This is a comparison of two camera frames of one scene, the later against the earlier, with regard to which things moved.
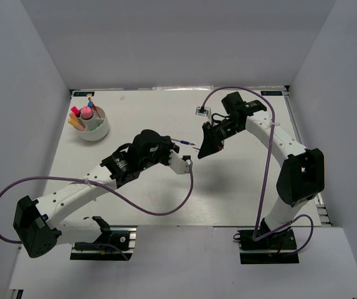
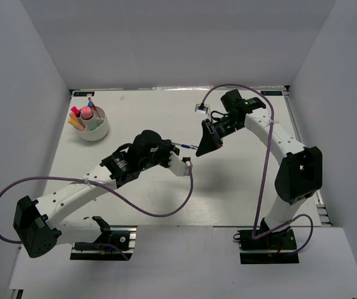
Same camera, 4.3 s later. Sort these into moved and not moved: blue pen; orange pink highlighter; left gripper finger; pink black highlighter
Moved: blue pen
Not moved: left gripper finger; orange pink highlighter; pink black highlighter
